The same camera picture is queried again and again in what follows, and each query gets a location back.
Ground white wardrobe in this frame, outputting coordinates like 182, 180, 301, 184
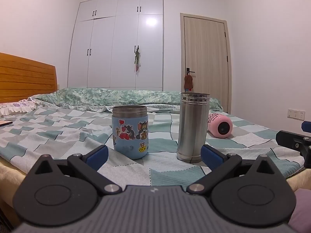
67, 0, 163, 89

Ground pink bottle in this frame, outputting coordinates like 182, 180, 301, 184
207, 113, 233, 139

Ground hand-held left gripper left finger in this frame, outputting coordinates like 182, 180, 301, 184
28, 145, 122, 196

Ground green floral quilt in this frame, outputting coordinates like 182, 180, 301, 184
34, 88, 223, 113

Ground purple cloth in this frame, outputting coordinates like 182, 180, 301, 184
288, 188, 311, 233

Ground brown plush toy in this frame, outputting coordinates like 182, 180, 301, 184
184, 75, 194, 93

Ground white wall socket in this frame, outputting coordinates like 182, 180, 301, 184
287, 108, 306, 120

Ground light wooden door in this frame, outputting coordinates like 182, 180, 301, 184
180, 13, 232, 114

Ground checkered bed sheet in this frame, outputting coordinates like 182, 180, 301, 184
0, 101, 307, 192

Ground tall stainless steel cup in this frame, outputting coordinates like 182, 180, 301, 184
176, 92, 210, 164

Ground floral pillow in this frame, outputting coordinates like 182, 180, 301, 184
0, 99, 43, 116

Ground blue cartoon cup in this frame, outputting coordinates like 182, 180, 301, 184
111, 105, 149, 160

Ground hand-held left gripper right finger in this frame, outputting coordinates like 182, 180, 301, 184
187, 145, 283, 195

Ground hanging tassel ornament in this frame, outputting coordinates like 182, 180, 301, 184
133, 46, 141, 73

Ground wooden headboard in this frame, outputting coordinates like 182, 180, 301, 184
0, 52, 58, 104

